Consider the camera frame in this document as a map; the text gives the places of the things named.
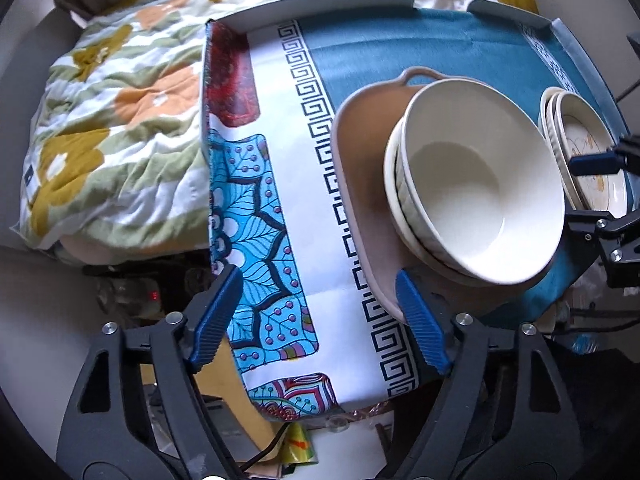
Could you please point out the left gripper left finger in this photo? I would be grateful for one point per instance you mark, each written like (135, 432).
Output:
(208, 316)

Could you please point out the stack of cream plates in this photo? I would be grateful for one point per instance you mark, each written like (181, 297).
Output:
(571, 128)

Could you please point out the cream bowl with floral print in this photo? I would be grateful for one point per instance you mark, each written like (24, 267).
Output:
(401, 224)

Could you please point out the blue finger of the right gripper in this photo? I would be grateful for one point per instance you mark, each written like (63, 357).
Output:
(601, 164)

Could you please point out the pink rectangular tray dish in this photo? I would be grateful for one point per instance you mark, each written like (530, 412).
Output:
(360, 131)

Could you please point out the blue patterned tablecloth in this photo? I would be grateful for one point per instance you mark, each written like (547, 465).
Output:
(309, 336)

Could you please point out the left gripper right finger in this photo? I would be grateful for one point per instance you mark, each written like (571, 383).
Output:
(426, 330)

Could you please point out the large cream bowl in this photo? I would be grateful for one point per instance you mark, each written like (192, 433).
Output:
(477, 183)

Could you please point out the grey table rail right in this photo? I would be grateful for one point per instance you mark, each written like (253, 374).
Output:
(496, 9)

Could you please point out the grey table rail left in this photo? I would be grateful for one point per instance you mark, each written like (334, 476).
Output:
(276, 12)

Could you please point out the grey table rail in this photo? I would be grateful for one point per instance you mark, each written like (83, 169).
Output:
(276, 12)
(496, 9)

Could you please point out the floral quilt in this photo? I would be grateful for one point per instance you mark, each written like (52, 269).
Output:
(114, 169)

